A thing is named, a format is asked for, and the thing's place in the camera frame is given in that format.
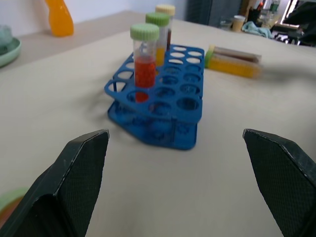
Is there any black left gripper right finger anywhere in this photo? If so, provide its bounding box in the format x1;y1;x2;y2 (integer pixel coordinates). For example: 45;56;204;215
242;128;316;237

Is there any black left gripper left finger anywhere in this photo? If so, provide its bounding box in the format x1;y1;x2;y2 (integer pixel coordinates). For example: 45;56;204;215
0;129;110;237

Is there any green-capped tube with red liquid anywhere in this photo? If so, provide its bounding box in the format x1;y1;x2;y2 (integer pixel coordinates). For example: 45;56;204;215
130;23;160;103
0;187;30;224

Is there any green-capped tube with yellow liquid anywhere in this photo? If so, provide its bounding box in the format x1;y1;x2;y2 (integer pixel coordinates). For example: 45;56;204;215
204;50;262;79
145;12;171;67

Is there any blue test tube rack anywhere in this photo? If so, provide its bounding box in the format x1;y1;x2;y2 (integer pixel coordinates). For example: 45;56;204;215
104;44;205;151

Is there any cream-capped tube with brown liquid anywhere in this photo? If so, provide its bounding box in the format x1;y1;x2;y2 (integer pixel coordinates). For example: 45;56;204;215
155;4;176;52
208;44;262;64

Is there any light green plate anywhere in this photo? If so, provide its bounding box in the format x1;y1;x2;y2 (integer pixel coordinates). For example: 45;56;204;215
0;37;22;68

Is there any teal cloth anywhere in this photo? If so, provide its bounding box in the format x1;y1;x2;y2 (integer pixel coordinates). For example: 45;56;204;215
241;21;274;39

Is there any black office chair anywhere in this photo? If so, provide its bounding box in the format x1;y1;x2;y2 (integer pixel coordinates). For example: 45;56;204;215
271;0;316;47

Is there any cup with white lid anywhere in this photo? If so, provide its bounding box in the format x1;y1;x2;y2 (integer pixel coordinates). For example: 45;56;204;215
232;15;246;32

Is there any orange plastic bottle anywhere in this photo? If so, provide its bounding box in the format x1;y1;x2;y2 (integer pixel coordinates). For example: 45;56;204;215
45;0;75;38

